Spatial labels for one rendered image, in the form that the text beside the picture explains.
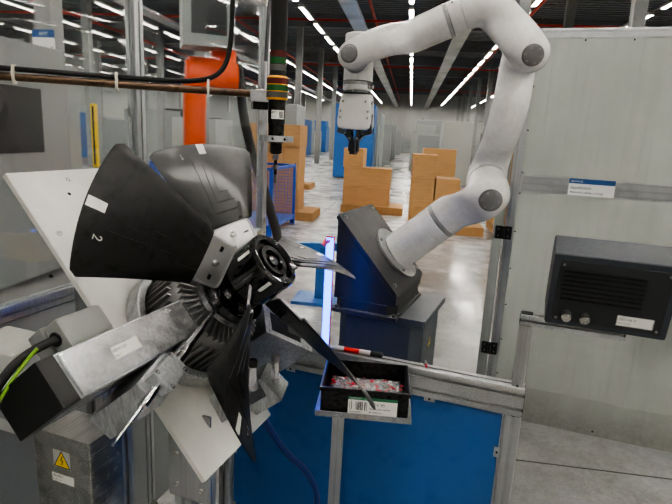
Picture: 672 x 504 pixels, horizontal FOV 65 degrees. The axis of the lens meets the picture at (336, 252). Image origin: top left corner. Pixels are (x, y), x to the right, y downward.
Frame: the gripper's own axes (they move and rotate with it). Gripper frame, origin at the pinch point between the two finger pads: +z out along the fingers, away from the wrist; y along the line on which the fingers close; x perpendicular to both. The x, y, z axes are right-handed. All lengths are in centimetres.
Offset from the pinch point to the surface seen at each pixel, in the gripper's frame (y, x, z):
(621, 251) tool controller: -71, 17, 19
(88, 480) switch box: 26, 78, 68
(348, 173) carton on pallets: 285, -827, 66
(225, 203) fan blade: 9, 54, 12
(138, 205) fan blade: 9, 81, 10
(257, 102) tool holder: 2, 55, -9
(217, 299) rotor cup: 3, 67, 28
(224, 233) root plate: 7, 58, 18
